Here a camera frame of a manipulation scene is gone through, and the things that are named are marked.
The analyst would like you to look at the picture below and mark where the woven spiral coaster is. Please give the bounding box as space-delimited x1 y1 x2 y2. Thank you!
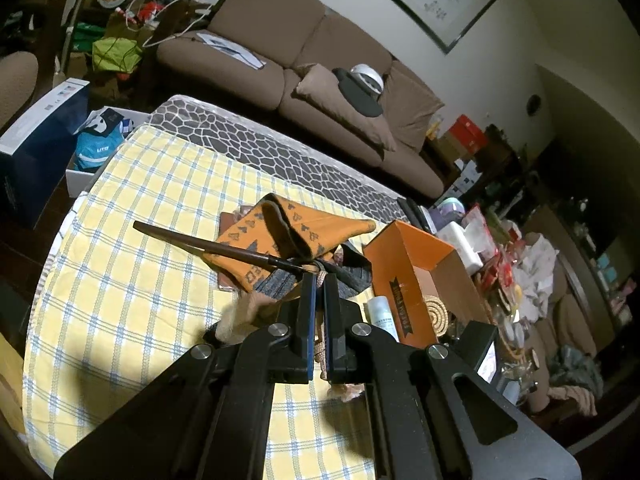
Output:
423 296 450 338

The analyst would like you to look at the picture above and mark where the white blue spray can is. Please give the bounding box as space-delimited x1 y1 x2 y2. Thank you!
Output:
364 296 399 342

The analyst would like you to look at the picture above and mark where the grey knitted band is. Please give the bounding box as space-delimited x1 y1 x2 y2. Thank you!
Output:
254 243 372 300

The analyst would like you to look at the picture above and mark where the dark wooden hair stick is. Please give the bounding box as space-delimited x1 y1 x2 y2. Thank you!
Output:
132 220 319 275

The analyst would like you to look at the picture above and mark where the orange cardboard box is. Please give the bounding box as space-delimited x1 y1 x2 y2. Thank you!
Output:
363 220 490 349

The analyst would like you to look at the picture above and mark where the black remote control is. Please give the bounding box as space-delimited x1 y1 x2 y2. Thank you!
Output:
397 197 433 234

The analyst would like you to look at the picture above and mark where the white tissue box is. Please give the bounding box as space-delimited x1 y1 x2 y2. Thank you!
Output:
436 222 483 275

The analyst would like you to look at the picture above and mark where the yellow plaid tablecloth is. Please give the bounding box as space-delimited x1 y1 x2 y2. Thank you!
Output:
23 126 355 472

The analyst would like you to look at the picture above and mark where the black oval pad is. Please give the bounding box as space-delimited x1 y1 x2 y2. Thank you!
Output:
332 67 383 118

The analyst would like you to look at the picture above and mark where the grey stone pattern table mat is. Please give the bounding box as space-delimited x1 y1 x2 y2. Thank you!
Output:
150 94 407 223

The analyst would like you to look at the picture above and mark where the brown cushion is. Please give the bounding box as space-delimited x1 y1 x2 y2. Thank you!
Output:
293 63 397 152

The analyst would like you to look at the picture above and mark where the white massager device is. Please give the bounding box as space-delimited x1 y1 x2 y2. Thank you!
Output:
349 63 384 96

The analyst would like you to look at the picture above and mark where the brown sofa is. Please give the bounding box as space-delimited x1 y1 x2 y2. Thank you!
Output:
156 0 445 200

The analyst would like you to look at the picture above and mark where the blue cardboard box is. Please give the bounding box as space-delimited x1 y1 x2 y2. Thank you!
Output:
1 78 89 228

